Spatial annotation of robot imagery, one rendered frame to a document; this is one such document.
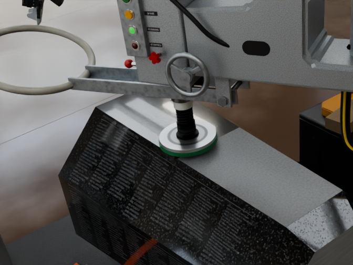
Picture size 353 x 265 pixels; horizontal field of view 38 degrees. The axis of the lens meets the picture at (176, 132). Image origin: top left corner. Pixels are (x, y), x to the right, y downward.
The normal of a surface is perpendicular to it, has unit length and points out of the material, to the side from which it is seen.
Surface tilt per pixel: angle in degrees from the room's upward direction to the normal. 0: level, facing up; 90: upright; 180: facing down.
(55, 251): 0
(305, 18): 90
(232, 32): 90
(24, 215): 0
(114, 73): 90
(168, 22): 90
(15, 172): 0
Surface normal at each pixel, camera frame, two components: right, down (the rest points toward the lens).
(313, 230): 0.20, -0.51
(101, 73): -0.46, 0.51
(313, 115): -0.13, -0.85
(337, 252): 0.57, 0.36
